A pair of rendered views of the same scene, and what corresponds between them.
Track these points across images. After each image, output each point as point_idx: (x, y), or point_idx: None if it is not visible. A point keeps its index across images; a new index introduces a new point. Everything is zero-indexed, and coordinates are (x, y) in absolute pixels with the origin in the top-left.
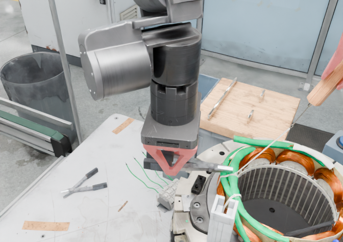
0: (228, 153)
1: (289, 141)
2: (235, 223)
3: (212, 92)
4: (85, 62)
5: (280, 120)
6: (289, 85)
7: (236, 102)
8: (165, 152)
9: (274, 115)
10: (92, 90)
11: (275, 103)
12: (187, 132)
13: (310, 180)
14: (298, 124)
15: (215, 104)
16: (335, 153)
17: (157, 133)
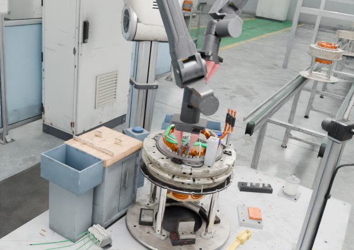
0: (154, 150)
1: (149, 134)
2: None
3: (81, 148)
4: (208, 102)
5: (121, 136)
6: None
7: (98, 144)
8: (182, 146)
9: (116, 136)
10: (211, 111)
11: (104, 133)
12: (203, 119)
13: None
14: None
15: (97, 151)
16: (140, 136)
17: (203, 124)
